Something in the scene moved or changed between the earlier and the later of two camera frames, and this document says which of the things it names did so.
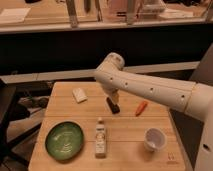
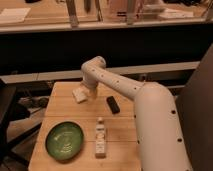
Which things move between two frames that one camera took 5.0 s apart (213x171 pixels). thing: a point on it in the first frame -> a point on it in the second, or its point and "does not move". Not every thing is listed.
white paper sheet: [14, 15] does not move
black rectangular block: [114, 107] does not move
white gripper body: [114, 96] -> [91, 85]
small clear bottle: [100, 139] does not move
